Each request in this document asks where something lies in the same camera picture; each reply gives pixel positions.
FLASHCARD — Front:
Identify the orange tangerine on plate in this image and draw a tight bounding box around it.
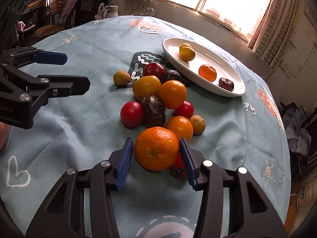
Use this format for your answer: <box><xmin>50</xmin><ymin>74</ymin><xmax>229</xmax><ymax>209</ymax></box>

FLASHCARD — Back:
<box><xmin>198</xmin><ymin>64</ymin><xmax>217</xmax><ymax>82</ymax></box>

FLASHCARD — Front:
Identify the dark red plum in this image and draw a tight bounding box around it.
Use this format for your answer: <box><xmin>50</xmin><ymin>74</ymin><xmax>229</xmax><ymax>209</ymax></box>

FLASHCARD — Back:
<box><xmin>143</xmin><ymin>62</ymin><xmax>165</xmax><ymax>79</ymax></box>

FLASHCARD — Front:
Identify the red tomato left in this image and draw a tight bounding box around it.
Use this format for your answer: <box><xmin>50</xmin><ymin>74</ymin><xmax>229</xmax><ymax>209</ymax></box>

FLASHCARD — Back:
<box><xmin>120</xmin><ymin>101</ymin><xmax>143</xmax><ymax>128</ymax></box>

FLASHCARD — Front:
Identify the dark brown passion fruit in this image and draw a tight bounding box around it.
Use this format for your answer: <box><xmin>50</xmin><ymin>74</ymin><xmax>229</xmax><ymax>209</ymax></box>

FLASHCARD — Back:
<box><xmin>219</xmin><ymin>77</ymin><xmax>234</xmax><ymax>92</ymax></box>

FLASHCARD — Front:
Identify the red cherry tomato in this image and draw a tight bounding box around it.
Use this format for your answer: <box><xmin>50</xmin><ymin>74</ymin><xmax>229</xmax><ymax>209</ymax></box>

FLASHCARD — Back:
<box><xmin>173</xmin><ymin>101</ymin><xmax>195</xmax><ymax>119</ymax></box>

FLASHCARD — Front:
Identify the smooth orange in pile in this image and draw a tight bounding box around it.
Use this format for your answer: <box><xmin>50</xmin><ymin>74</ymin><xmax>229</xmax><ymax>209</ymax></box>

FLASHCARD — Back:
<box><xmin>158</xmin><ymin>80</ymin><xmax>187</xmax><ymax>109</ymax></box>

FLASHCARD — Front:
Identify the red tomato near gripper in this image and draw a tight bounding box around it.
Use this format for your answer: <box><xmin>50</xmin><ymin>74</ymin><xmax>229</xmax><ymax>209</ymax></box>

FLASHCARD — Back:
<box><xmin>170</xmin><ymin>154</ymin><xmax>187</xmax><ymax>179</ymax></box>

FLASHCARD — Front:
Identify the person's left hand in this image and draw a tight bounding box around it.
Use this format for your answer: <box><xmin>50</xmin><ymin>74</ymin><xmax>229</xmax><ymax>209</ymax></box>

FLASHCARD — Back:
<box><xmin>0</xmin><ymin>123</ymin><xmax>8</xmax><ymax>149</ymax></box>

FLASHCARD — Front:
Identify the yellow-orange citrus fruit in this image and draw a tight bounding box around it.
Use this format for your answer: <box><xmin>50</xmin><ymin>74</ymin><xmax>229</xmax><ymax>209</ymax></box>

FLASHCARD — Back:
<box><xmin>133</xmin><ymin>75</ymin><xmax>161</xmax><ymax>101</ymax></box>

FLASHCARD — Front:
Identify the small greenish-yellow lime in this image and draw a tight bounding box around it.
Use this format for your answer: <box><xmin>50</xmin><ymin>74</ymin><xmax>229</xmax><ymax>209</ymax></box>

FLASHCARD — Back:
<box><xmin>113</xmin><ymin>70</ymin><xmax>131</xmax><ymax>87</ymax></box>

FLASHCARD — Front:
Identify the dark striped passion fruit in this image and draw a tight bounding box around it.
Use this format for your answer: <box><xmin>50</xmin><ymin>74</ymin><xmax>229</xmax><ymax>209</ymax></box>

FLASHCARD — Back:
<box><xmin>141</xmin><ymin>95</ymin><xmax>166</xmax><ymax>127</ymax></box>

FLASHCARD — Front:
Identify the small yellow-brown lime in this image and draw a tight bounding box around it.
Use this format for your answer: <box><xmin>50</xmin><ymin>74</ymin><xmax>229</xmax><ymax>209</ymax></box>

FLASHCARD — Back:
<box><xmin>189</xmin><ymin>115</ymin><xmax>206</xmax><ymax>135</ymax></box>

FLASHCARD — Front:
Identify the wrinkled dark passion fruit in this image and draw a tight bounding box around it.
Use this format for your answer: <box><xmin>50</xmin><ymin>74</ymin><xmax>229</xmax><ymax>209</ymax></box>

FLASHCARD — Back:
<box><xmin>161</xmin><ymin>69</ymin><xmax>183</xmax><ymax>84</ymax></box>

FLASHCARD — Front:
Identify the small yellow-green lime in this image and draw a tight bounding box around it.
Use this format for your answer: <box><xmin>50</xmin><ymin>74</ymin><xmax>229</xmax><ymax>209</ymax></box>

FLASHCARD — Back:
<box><xmin>179</xmin><ymin>46</ymin><xmax>196</xmax><ymax>62</ymax></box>

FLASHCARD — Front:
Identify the small yellow fruit on plate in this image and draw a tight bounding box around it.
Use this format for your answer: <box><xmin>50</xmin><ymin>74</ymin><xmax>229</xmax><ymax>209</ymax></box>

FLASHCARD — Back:
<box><xmin>179</xmin><ymin>42</ymin><xmax>192</xmax><ymax>49</ymax></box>

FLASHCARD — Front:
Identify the pile of grey clothes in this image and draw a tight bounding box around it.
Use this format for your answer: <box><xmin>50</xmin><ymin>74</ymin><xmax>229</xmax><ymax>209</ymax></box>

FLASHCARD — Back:
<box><xmin>281</xmin><ymin>103</ymin><xmax>312</xmax><ymax>157</ymax></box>

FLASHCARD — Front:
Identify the white ceramic jug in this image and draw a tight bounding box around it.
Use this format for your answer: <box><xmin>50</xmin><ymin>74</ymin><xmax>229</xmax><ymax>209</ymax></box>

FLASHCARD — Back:
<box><xmin>95</xmin><ymin>3</ymin><xmax>118</xmax><ymax>20</ymax></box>

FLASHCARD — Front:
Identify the white oval plate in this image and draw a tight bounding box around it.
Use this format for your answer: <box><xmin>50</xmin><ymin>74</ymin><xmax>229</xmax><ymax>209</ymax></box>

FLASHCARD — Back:
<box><xmin>162</xmin><ymin>38</ymin><xmax>246</xmax><ymax>97</ymax></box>

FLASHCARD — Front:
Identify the large textured orange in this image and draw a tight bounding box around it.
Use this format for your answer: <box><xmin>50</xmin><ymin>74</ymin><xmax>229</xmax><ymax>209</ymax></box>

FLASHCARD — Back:
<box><xmin>134</xmin><ymin>127</ymin><xmax>180</xmax><ymax>171</ymax></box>

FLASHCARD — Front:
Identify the right checkered curtain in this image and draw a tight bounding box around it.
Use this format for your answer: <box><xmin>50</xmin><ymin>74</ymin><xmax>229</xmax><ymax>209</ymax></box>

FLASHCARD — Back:
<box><xmin>248</xmin><ymin>0</ymin><xmax>300</xmax><ymax>70</ymax></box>

